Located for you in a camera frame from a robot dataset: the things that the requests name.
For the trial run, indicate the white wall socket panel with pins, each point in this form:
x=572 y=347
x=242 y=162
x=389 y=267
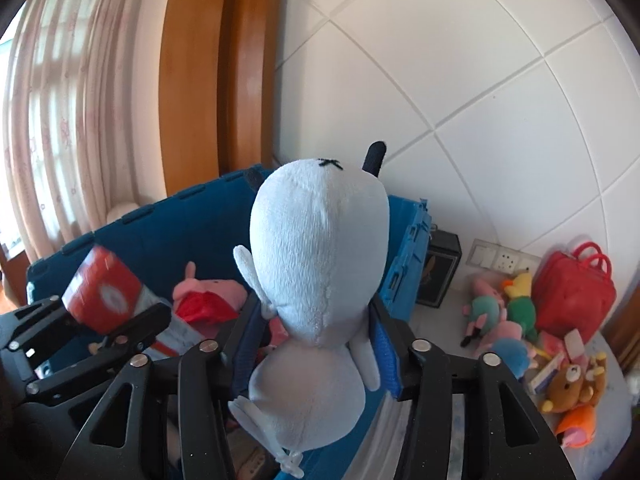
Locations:
x=500 y=257

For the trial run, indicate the blue plastic storage crate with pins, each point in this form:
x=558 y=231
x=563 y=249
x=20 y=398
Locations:
x=175 y=240

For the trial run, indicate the orange pig plush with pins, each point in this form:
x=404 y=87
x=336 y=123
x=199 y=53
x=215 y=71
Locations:
x=577 y=425

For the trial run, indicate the small white box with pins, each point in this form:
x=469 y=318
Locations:
x=574 y=345

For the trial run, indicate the teal dress pig plush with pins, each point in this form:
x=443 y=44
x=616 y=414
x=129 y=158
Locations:
x=482 y=312

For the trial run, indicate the white dog plush black ears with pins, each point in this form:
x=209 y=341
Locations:
x=320 y=260

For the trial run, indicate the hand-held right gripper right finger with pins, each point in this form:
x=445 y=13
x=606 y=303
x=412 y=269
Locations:
x=386 y=355

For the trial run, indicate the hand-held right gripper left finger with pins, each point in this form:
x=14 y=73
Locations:
x=245 y=345

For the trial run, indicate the white box with orange end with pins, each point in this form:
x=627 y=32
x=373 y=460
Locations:
x=100 y=285

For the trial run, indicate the black gift box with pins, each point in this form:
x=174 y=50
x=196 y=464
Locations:
x=440 y=270

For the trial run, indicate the yellow green plush toy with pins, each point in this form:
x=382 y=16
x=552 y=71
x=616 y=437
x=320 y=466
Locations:
x=520 y=305

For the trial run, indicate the red dress pig plush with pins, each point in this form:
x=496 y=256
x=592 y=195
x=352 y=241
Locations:
x=205 y=305

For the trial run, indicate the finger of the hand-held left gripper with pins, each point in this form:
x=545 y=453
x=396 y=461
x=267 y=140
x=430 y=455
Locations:
x=125 y=340
x=30 y=320

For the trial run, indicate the sheer pink floral curtain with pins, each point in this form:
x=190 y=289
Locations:
x=65 y=110

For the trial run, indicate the wooden door frame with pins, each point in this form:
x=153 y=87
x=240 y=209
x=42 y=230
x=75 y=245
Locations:
x=622 y=335

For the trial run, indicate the brown bear plush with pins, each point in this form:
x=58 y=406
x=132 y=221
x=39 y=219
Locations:
x=575 y=380

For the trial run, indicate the red toy suitcase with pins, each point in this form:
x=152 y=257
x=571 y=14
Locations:
x=575 y=295

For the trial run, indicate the white blue box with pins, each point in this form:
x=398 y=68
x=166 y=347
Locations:
x=547 y=372

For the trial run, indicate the blue dress pig plush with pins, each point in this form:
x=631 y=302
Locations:
x=510 y=350

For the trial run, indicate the wooden window frame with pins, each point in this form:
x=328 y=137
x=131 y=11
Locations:
x=215 y=60

